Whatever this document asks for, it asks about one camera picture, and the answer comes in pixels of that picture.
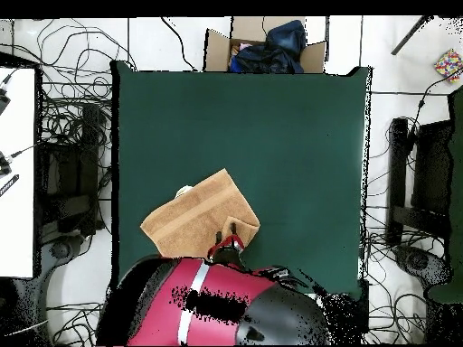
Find orange terry towel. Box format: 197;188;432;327
139;168;261;259

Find multicoloured patterned item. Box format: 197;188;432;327
433;48;463;84

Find dark green table cloth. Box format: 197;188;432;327
111;61;372;299

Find black power strip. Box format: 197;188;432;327
352;279;371;334

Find black stand foot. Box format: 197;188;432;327
37;232;90;286
393;245;453;290

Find black equipment rack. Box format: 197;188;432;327
386;117;455;247
35;104;109;236

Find brown cardboard box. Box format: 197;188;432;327
203;15;328;74

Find dark blue clothing pile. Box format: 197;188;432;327
229;19;308;74

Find white side table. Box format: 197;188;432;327
0;66;37;279

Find black slotted bar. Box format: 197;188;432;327
0;173;20;198

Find green covered side table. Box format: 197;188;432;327
426;86;463;305

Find black device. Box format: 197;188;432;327
0;84;12;115
0;150;14;177

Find black metal bar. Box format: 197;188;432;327
391;15;433;56

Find loose black floor cables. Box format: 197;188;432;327
46;285;109;346
0;17;137;145

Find black cable tangle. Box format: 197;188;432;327
325;202;435;344

